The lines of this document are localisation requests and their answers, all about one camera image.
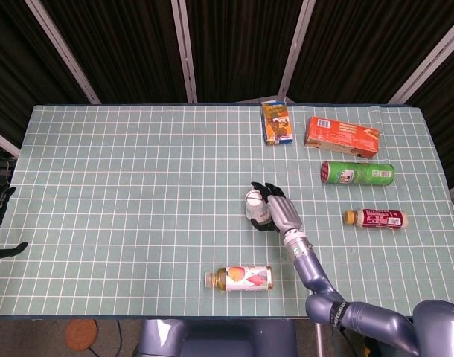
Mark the round brown cork disc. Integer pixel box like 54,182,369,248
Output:
65,319,99,351

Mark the green grid tablecloth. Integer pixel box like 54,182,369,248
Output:
0,103,454,319

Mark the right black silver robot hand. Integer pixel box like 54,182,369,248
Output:
249,181,303,234

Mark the white paper cup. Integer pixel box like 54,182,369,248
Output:
244,189,272,225

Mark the long orange-red carton box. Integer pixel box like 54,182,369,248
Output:
304,115,382,159

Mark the metal table leg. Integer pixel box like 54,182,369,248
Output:
315,322,325,357

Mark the blue floor cable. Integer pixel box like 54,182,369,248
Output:
115,319,139,357

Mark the blue-grey robot torso base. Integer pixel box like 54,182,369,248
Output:
137,318,298,357

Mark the orange and blue snack box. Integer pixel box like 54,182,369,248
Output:
261,100,294,146

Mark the green chips can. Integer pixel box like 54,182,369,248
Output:
320,160,395,187

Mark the milk tea bottle red label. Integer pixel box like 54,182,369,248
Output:
342,208,409,232

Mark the juice bottle with fruit label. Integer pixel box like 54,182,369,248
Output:
205,265,275,292

